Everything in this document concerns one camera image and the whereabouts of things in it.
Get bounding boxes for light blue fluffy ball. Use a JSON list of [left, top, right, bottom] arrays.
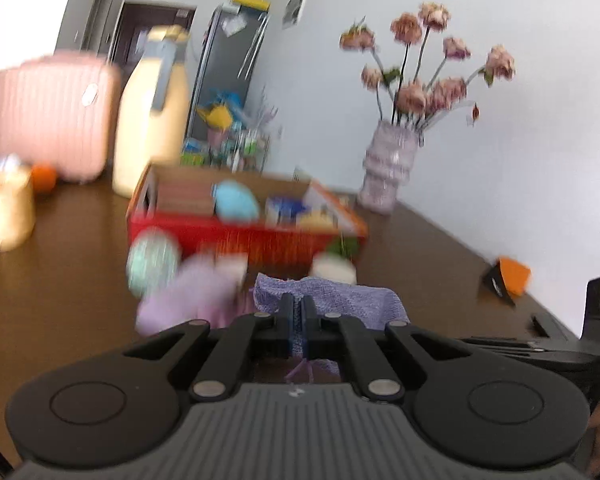
[[213, 180, 260, 223]]

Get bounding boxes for yellow box on fridge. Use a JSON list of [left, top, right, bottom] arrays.
[[232, 0, 271, 12]]

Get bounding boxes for orange black stand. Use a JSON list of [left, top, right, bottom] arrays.
[[481, 257, 531, 307]]

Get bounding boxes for yellow blue toy pile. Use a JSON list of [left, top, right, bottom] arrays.
[[196, 90, 242, 131]]

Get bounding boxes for pink satin scrunchie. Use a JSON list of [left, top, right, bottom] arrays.
[[284, 358, 341, 384]]

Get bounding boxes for white yellow plush toy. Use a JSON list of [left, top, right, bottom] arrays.
[[309, 252, 358, 285]]

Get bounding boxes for blue tissue pack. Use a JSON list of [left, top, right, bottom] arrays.
[[264, 196, 306, 226]]

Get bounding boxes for yellow thermos jug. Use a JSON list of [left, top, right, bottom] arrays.
[[112, 25, 190, 197]]

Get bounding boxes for mint green fluffy ball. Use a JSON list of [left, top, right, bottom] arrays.
[[125, 228, 182, 298]]

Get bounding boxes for dried pink roses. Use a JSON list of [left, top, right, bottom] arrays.
[[338, 1, 516, 139]]

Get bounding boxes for yellow ceramic mug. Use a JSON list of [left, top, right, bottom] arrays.
[[0, 168, 35, 252]]

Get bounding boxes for pink mini suitcase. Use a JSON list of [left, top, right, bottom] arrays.
[[0, 51, 122, 182]]

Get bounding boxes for pink textured vase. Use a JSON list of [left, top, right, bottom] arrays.
[[358, 120, 419, 214]]

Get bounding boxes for red cardboard box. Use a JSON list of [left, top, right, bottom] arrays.
[[126, 164, 368, 268]]

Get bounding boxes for grey refrigerator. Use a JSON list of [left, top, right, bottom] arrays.
[[185, 4, 268, 141]]

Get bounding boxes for wall electrical panel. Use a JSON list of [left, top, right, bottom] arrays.
[[282, 0, 306, 29]]

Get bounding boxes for dark brown door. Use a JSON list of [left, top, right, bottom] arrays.
[[109, 1, 196, 66]]

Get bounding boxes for purple knit towel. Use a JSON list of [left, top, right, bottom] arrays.
[[252, 273, 411, 330]]

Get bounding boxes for orange fruit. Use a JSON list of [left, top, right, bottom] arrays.
[[31, 164, 58, 195]]

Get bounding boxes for lilac fluffy cloth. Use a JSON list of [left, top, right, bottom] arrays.
[[135, 254, 248, 336]]

